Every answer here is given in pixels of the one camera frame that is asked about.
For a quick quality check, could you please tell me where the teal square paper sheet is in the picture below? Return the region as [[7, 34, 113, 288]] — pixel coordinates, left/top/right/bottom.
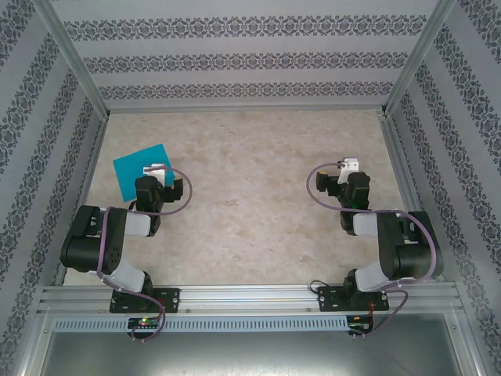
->
[[113, 143, 176, 203]]

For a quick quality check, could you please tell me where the grey sheet metal panel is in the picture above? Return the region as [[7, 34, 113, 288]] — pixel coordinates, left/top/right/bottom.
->
[[23, 331, 483, 376]]

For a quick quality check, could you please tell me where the small circuit board green light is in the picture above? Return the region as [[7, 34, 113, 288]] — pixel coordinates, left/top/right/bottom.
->
[[128, 316, 162, 331]]

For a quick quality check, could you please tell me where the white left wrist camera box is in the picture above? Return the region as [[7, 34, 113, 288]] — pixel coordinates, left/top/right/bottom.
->
[[142, 162, 174, 183]]

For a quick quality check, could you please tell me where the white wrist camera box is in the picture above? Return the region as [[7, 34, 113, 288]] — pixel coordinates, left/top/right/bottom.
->
[[142, 162, 174, 183], [337, 157, 361, 186]]

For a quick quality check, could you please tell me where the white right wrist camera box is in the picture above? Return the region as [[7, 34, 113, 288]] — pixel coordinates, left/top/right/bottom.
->
[[337, 157, 361, 186]]

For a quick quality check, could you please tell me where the aluminium side rail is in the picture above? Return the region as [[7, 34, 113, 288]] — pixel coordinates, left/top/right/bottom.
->
[[52, 116, 111, 287], [376, 111, 448, 284]]

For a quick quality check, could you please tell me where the aluminium rear rail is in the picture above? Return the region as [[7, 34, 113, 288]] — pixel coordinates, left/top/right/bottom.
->
[[105, 103, 388, 116]]

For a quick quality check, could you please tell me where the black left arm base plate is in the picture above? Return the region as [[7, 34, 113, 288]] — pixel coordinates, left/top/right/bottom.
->
[[109, 287, 182, 315]]

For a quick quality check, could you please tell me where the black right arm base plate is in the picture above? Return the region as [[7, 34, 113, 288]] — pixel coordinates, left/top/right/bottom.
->
[[317, 284, 391, 313]]

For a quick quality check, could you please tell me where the aluminium mounting rail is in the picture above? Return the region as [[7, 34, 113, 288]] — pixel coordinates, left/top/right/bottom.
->
[[37, 284, 460, 316]]

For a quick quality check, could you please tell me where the slotted grey cable duct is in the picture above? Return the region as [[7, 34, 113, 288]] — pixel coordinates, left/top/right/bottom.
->
[[52, 316, 350, 333]]

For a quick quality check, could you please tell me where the aluminium frame post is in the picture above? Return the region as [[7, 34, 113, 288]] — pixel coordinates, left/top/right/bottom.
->
[[380, 0, 458, 118], [32, 0, 111, 119]]

